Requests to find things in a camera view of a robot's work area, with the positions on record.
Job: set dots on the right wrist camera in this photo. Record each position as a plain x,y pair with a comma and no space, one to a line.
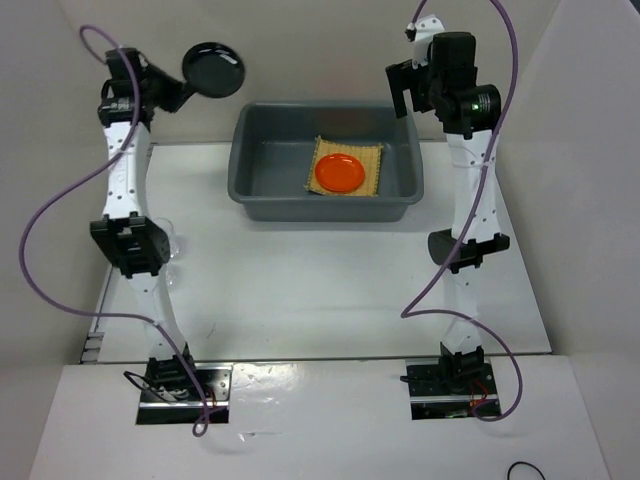
420,34

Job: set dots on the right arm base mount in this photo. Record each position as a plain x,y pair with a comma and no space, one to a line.
452,386

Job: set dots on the woven bamboo mat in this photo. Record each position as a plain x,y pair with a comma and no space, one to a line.
369,155

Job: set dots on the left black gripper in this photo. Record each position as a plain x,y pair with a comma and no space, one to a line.
180,91

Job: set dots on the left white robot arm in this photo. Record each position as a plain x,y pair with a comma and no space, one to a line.
125,233

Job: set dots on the orange plastic plate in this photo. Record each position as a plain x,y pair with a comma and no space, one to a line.
339,173

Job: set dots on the clear glass cup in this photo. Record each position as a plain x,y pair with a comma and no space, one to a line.
174,241
173,276

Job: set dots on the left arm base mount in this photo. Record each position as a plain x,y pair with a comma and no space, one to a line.
159,406

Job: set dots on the grey plastic bin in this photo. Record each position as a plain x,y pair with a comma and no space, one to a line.
273,147

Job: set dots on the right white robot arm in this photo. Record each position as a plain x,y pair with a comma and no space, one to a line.
475,233

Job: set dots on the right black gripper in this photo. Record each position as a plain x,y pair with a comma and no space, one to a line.
400,76

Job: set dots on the black round plate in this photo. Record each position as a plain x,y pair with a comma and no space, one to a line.
213,70

